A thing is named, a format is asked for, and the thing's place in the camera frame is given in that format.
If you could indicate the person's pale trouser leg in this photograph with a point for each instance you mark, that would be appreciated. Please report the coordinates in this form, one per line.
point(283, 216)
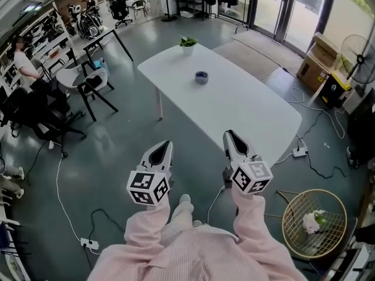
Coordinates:
point(183, 214)

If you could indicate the white storage shelf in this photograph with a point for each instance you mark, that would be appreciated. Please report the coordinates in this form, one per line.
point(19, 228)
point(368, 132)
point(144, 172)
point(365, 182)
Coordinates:
point(44, 37)

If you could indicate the white power strip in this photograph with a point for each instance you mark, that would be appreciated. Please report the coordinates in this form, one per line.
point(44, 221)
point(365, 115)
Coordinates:
point(89, 243)
point(300, 152)

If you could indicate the blue bag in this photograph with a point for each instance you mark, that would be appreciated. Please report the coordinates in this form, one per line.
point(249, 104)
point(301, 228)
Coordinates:
point(102, 67)

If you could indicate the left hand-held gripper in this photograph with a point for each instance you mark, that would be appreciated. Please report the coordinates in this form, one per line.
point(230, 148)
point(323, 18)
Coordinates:
point(146, 186)

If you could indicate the potted plant in white pot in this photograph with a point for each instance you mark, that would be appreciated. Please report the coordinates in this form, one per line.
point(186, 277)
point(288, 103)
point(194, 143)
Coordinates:
point(187, 47)

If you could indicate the grey armchair with dark frame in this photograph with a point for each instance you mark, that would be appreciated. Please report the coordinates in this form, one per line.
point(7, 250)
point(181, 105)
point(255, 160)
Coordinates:
point(139, 6)

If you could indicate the white and black robot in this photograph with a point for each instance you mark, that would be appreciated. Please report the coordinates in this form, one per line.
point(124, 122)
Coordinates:
point(88, 25)

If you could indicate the white desk with black legs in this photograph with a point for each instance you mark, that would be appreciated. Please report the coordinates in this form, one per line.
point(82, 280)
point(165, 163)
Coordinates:
point(96, 39)

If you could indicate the grey roll of tape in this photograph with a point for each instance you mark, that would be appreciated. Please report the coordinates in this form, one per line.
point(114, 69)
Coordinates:
point(201, 78)

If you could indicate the black office chair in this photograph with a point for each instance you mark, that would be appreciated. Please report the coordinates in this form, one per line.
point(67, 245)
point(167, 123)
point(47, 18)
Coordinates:
point(120, 10)
point(44, 119)

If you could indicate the person's right forearm pink sleeve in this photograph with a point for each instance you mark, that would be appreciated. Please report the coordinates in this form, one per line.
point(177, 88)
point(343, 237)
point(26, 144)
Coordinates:
point(250, 212)

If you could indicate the person's pink striped shirt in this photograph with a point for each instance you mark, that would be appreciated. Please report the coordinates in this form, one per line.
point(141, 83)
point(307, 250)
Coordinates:
point(199, 256)

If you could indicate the person's left forearm pink sleeve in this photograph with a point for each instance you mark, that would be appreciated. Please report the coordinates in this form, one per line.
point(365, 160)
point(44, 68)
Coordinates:
point(148, 221)

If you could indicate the person's white shoe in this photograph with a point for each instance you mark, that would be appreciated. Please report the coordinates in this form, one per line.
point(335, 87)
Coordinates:
point(184, 199)

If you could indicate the beige floor mat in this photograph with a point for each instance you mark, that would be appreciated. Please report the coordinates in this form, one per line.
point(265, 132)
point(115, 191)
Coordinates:
point(257, 54)

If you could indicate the cardboard box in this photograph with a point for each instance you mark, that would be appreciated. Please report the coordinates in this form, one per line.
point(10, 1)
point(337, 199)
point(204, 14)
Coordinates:
point(317, 60)

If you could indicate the white chair with black legs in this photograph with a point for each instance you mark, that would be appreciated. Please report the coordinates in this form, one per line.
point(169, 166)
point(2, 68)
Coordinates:
point(70, 79)

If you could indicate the black shelf table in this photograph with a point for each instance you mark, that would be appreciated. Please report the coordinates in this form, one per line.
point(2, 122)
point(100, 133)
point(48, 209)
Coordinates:
point(192, 3)

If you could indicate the black bin with yellow lid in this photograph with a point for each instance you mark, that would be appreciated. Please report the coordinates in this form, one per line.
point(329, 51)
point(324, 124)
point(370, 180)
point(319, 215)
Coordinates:
point(334, 88)

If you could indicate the pale flower bouquet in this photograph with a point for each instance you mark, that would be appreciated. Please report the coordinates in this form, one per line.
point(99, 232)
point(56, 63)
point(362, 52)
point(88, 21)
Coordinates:
point(312, 222)

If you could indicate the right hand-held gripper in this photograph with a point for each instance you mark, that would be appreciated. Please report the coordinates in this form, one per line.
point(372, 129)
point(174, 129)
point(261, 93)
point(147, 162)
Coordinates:
point(252, 177)

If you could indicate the glass sliding door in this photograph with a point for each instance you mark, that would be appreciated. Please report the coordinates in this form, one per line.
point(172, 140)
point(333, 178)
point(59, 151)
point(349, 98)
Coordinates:
point(287, 4)

